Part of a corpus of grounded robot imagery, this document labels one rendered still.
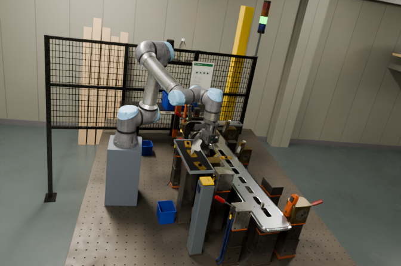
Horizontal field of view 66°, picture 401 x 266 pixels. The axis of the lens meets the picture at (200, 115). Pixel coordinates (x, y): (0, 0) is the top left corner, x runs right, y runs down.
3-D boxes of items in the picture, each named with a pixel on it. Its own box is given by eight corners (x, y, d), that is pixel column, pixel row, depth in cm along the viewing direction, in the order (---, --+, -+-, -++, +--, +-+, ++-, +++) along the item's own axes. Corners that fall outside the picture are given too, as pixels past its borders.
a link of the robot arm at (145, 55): (129, 36, 162) (181, 94, 140) (146, 36, 170) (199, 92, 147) (123, 54, 169) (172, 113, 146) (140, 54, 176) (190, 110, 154)
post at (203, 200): (201, 254, 168) (215, 186, 153) (188, 256, 166) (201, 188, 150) (198, 244, 175) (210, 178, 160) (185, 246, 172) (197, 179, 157)
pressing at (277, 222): (298, 229, 156) (299, 226, 156) (260, 233, 149) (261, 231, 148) (209, 121, 277) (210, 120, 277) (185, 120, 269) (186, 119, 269)
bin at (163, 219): (174, 223, 188) (176, 211, 185) (158, 225, 185) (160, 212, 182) (170, 212, 198) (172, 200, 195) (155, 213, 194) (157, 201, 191)
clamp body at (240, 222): (238, 265, 166) (252, 210, 153) (218, 268, 162) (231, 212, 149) (233, 254, 172) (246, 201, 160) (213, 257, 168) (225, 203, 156)
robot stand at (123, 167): (104, 206, 193) (107, 149, 179) (107, 186, 212) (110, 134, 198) (136, 206, 198) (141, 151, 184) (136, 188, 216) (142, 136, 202)
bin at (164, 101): (197, 110, 287) (199, 96, 283) (166, 110, 274) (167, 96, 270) (190, 104, 301) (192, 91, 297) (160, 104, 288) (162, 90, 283)
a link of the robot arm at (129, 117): (112, 126, 187) (113, 105, 182) (131, 122, 196) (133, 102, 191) (123, 133, 179) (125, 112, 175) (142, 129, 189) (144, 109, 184)
